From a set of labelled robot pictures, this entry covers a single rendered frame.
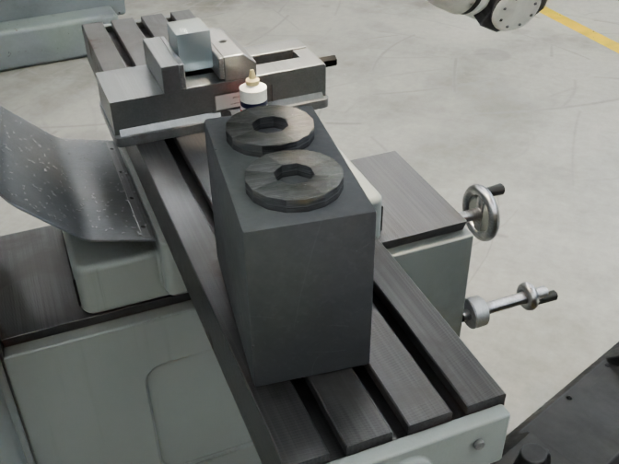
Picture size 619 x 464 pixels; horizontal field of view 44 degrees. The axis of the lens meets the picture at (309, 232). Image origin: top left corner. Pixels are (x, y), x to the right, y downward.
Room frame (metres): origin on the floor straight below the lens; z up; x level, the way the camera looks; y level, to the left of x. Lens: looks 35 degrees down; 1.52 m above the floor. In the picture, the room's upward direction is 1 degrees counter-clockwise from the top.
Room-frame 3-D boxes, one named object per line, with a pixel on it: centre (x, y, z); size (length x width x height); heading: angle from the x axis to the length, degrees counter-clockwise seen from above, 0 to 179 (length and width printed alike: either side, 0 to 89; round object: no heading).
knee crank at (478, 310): (1.14, -0.39, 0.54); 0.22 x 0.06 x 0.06; 111
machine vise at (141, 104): (1.15, 0.15, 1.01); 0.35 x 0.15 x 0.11; 112
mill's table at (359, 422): (1.03, 0.14, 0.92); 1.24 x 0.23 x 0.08; 21
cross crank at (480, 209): (1.26, -0.31, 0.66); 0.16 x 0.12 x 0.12; 111
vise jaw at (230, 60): (1.16, 0.13, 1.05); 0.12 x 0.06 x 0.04; 22
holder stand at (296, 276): (0.65, 0.03, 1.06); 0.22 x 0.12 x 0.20; 14
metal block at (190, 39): (1.14, 0.18, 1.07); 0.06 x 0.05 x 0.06; 22
